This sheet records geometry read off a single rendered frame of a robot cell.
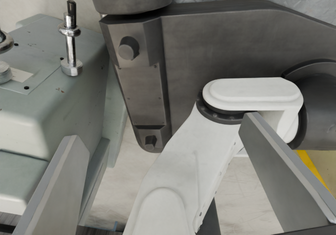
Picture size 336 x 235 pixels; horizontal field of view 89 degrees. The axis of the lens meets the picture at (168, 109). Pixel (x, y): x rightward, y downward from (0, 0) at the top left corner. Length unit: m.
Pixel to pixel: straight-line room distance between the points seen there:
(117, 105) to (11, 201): 0.72
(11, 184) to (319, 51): 0.86
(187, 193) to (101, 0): 0.41
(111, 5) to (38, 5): 0.87
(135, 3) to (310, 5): 0.51
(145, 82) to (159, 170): 0.29
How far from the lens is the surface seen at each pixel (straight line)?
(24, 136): 0.59
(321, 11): 0.74
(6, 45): 0.56
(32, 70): 0.68
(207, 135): 0.36
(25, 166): 0.66
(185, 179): 0.27
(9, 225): 0.75
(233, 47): 0.49
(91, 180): 1.28
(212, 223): 2.32
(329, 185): 1.64
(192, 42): 0.47
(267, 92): 0.42
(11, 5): 1.39
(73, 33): 0.57
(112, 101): 1.14
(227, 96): 0.38
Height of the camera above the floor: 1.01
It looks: 48 degrees down
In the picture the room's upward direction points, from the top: 173 degrees counter-clockwise
